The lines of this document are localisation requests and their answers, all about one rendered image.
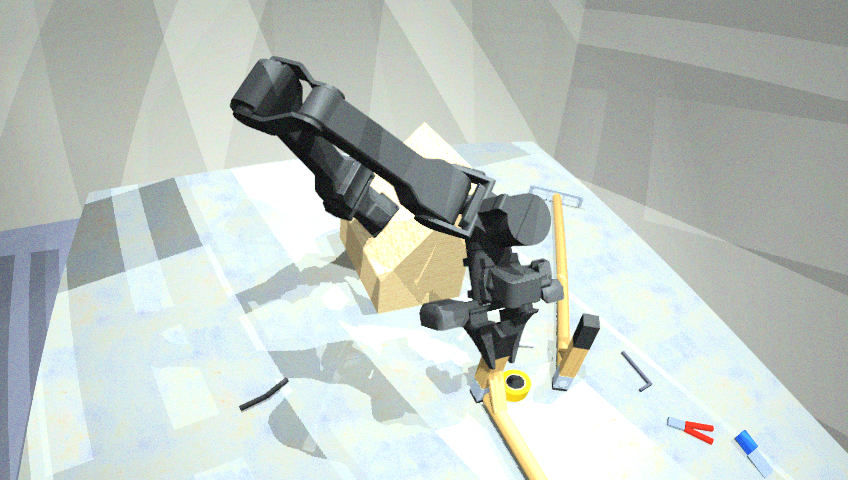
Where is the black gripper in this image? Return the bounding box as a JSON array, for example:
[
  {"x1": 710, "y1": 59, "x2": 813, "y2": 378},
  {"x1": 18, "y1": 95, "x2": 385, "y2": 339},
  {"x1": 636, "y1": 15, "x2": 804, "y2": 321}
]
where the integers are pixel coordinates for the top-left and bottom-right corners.
[{"x1": 419, "y1": 247, "x2": 565, "y2": 370}]

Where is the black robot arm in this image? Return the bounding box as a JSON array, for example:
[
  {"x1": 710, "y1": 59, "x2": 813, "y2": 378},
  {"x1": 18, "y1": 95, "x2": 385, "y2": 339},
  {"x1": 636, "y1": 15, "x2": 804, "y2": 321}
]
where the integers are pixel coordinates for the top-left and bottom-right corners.
[{"x1": 230, "y1": 56, "x2": 552, "y2": 309}]

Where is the dark grey bent rod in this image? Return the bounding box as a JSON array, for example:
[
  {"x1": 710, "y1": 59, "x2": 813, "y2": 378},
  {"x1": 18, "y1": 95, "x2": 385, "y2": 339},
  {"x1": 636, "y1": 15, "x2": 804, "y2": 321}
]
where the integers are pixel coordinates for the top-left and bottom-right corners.
[{"x1": 239, "y1": 377, "x2": 289, "y2": 411}]

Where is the grey l-shaped metal rod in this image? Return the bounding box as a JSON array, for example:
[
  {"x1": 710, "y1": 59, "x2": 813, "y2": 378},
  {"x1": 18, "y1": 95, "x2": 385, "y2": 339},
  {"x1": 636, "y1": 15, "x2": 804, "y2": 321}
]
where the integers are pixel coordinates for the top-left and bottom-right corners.
[{"x1": 621, "y1": 350, "x2": 652, "y2": 392}]

